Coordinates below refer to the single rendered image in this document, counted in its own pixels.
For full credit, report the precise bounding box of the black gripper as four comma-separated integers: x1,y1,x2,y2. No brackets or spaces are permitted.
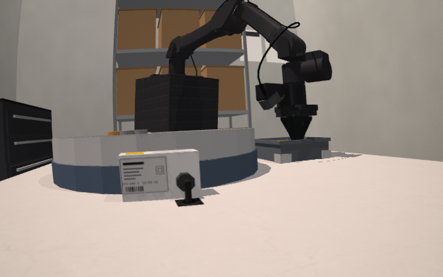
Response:
274,83,318,140

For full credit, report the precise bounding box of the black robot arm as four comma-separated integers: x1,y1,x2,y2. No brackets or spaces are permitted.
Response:
166,0,332,110

